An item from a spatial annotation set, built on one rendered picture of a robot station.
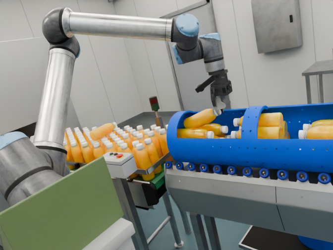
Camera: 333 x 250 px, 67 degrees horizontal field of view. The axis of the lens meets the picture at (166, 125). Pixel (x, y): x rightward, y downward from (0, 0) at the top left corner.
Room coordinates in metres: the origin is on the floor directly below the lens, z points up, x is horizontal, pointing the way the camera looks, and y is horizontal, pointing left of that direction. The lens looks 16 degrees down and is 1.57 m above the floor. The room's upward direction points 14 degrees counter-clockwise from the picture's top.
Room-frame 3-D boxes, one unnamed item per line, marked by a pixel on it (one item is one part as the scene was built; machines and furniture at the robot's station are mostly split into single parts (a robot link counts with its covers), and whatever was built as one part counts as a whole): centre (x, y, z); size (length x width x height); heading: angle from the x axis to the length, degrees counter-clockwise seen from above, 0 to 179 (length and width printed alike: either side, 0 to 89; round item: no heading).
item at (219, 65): (1.20, -0.29, 1.44); 0.10 x 0.09 x 0.05; 141
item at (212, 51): (1.19, -0.28, 1.53); 0.10 x 0.09 x 0.12; 94
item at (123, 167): (1.30, 0.32, 1.05); 0.20 x 0.10 x 0.10; 51
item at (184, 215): (1.91, 0.05, 0.55); 0.04 x 0.04 x 1.10; 51
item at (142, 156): (1.34, 0.18, 1.00); 0.07 x 0.07 x 0.19
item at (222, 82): (1.19, -0.29, 1.36); 0.09 x 0.08 x 0.12; 51
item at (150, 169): (1.44, 0.04, 0.96); 0.40 x 0.01 x 0.03; 141
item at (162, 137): (1.52, 0.03, 1.00); 0.07 x 0.07 x 0.19
